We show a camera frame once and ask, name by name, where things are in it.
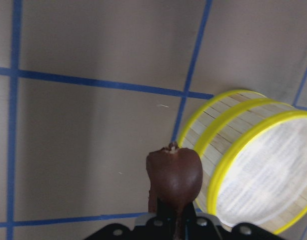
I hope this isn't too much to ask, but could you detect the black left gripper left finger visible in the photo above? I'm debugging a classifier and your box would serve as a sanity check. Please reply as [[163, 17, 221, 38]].
[[145, 198, 176, 240]]

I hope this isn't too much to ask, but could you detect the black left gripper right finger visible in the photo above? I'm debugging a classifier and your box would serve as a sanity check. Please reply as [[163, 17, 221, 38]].
[[183, 203, 214, 240]]

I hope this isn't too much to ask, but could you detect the brown bun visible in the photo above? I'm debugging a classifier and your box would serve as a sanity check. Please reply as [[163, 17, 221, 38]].
[[146, 141, 203, 240]]

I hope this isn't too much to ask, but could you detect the yellow bamboo steamer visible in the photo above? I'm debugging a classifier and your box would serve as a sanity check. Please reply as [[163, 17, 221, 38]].
[[197, 102, 307, 234], [177, 89, 276, 156]]

